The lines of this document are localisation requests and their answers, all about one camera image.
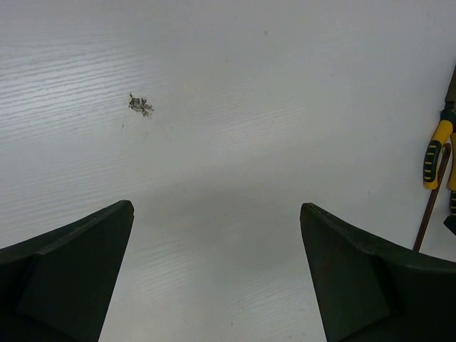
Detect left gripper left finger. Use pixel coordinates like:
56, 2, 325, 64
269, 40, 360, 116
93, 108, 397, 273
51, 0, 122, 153
1, 200, 134, 341

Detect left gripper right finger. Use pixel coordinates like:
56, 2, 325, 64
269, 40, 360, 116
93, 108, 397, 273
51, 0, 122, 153
300, 203, 455, 341

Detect long brown hex key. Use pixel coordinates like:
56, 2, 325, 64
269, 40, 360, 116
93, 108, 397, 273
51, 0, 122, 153
413, 143, 452, 252

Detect yellow handled needle-nose pliers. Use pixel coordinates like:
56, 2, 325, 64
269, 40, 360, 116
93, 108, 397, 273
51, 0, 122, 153
444, 133, 456, 235

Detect yellow handled cutting pliers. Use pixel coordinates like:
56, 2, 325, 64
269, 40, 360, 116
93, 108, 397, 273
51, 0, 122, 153
423, 71, 455, 190

